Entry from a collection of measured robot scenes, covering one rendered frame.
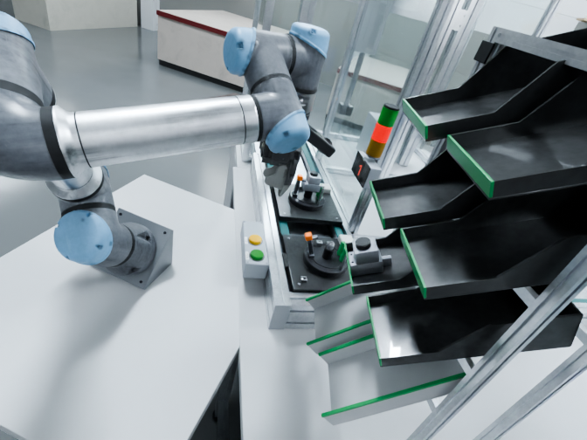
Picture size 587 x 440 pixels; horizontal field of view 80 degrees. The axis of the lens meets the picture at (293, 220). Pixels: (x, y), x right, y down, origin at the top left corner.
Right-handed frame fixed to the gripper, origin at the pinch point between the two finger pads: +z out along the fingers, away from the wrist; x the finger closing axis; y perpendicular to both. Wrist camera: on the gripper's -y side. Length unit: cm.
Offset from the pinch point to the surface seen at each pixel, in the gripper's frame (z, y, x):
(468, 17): -45, -99, -110
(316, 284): 26.3, -14.7, 4.7
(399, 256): -0.2, -22.1, 21.2
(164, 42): 86, 98, -555
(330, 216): 26.3, -27.7, -29.6
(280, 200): 26.2, -9.7, -37.3
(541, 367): 37, -86, 25
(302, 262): 26.3, -12.1, -4.0
